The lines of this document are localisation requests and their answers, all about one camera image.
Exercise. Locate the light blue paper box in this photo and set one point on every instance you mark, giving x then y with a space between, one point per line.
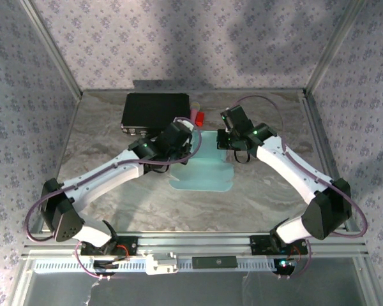
204 175

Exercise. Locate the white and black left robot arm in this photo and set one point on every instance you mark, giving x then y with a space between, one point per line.
108 178

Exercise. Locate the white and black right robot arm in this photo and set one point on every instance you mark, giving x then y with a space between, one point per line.
287 165

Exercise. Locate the red block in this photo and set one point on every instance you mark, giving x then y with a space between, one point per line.
200 118

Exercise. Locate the small black rectangular device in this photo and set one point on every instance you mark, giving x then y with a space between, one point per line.
214 262

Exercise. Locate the white printed plastic part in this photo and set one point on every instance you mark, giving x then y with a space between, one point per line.
156 266

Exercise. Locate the controller board without lit LED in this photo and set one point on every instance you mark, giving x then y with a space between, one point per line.
103 264

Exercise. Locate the controller board with lit LED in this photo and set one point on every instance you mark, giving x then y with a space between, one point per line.
284 266

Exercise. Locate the aluminium frame rail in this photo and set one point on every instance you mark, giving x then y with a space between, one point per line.
242 90
60 159
324 153

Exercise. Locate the wide aluminium base rail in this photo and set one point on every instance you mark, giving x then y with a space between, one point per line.
194 243

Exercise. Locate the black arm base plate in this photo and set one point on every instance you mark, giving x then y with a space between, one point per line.
258 243
131 245

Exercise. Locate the aluminium frame post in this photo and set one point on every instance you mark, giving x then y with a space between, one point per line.
52 48
335 48

